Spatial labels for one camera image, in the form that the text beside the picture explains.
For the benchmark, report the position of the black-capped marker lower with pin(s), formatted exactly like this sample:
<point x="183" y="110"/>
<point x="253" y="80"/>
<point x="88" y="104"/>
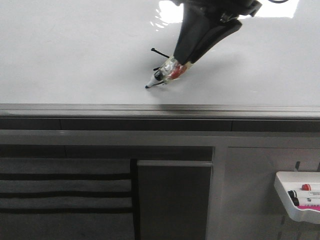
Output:
<point x="306" y="201"/>

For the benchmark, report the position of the dark grey cabinet door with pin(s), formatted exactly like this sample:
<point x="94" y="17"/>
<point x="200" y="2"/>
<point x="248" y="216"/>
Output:
<point x="173" y="202"/>

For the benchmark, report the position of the large white whiteboard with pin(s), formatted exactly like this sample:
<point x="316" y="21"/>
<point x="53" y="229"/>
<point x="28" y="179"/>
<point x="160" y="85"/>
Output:
<point x="94" y="58"/>

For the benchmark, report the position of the pink eraser in tray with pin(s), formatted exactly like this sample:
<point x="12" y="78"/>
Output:
<point x="316" y="208"/>

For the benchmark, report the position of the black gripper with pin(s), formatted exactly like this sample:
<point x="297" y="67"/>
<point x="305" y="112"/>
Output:
<point x="197" y="36"/>

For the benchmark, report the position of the white plastic marker tray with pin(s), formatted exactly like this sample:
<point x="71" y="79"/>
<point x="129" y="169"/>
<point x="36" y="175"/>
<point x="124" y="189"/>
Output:
<point x="293" y="180"/>

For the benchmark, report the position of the black-capped marker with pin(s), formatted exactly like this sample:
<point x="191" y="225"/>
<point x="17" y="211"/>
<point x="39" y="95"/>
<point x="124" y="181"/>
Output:
<point x="303" y="194"/>
<point x="306" y="201"/>

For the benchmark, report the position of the red-capped marker in tray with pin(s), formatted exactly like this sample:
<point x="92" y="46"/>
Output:
<point x="313" y="187"/>

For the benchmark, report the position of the white black-tipped whiteboard marker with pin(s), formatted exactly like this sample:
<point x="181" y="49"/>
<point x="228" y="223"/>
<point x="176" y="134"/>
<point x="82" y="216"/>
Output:
<point x="169" y="71"/>

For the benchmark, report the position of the grey slatted drawer unit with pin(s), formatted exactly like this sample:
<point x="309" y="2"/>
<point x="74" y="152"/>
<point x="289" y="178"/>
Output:
<point x="68" y="199"/>

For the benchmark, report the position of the black-capped marker upper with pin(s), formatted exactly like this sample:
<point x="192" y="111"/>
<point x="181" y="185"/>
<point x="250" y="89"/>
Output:
<point x="303" y="194"/>

